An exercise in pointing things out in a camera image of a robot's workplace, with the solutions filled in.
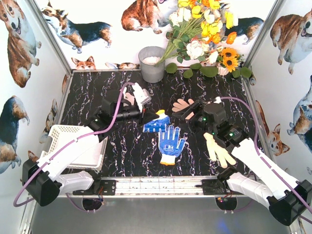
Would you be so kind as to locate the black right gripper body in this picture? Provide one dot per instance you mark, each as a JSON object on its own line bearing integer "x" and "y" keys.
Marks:
{"x": 195, "y": 111}

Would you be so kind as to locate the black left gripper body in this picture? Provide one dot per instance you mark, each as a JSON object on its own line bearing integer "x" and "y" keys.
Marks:
{"x": 142, "y": 115}

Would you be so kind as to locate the blue dotted white glove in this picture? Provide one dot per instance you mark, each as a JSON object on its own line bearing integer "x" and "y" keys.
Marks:
{"x": 159, "y": 124}

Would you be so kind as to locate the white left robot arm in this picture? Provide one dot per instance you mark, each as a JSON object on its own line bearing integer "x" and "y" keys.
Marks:
{"x": 47, "y": 182}

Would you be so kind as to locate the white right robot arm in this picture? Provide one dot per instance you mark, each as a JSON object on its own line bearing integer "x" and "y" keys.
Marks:
{"x": 284, "y": 196}

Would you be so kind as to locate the white plastic storage basket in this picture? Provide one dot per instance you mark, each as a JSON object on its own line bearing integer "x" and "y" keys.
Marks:
{"x": 85, "y": 154}

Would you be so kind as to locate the cream glove far right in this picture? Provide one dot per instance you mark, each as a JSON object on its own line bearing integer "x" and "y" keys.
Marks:
{"x": 181, "y": 104}

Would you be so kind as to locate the cream glove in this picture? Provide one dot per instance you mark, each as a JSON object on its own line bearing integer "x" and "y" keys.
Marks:
{"x": 181, "y": 104}
{"x": 217, "y": 153}

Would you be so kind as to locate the white glove orange trim folded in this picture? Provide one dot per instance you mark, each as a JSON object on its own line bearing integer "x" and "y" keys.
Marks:
{"x": 129, "y": 97}

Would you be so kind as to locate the cream glove near right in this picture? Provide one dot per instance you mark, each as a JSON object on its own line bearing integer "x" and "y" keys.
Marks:
{"x": 217, "y": 153}

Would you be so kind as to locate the grey metal bucket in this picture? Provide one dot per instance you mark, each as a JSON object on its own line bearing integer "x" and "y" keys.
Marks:
{"x": 151, "y": 64}

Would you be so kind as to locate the large green moss stone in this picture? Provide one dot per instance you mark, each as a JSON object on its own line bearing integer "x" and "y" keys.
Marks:
{"x": 209, "y": 71}

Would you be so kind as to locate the white sunflower pot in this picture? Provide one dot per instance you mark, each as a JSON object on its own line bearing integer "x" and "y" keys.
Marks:
{"x": 222, "y": 71}

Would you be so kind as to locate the green moss stone far left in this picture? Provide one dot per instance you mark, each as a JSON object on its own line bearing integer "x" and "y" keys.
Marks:
{"x": 171, "y": 68}

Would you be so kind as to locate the green moss stone right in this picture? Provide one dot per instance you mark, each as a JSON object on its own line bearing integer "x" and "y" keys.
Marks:
{"x": 245, "y": 72}

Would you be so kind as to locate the sunflower bunch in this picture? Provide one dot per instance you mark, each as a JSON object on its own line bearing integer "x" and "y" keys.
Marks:
{"x": 229, "y": 58}

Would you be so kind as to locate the artificial flower bouquet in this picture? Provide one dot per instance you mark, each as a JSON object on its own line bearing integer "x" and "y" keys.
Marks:
{"x": 197, "y": 27}

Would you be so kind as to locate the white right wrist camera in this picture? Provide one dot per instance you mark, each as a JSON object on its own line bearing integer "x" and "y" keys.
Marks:
{"x": 217, "y": 99}

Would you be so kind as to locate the aluminium frame post left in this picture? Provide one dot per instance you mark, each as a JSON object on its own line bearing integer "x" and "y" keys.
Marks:
{"x": 36, "y": 12}

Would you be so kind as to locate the aluminium frame post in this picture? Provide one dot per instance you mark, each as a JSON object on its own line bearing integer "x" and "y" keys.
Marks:
{"x": 278, "y": 4}
{"x": 36, "y": 12}

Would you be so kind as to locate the aluminium frame rail right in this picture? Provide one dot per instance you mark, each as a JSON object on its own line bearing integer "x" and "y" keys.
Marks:
{"x": 256, "y": 122}

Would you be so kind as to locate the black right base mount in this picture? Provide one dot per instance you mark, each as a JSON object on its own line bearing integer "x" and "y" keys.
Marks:
{"x": 217, "y": 186}

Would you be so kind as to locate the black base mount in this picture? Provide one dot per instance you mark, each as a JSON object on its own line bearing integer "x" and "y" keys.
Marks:
{"x": 217, "y": 186}
{"x": 100, "y": 186}

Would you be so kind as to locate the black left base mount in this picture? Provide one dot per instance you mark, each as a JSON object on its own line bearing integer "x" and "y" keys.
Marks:
{"x": 100, "y": 186}

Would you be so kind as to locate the aluminium front rail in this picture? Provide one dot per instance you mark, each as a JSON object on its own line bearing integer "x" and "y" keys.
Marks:
{"x": 164, "y": 187}

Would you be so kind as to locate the aluminium frame post right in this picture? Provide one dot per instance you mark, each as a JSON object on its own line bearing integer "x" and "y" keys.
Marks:
{"x": 278, "y": 4}

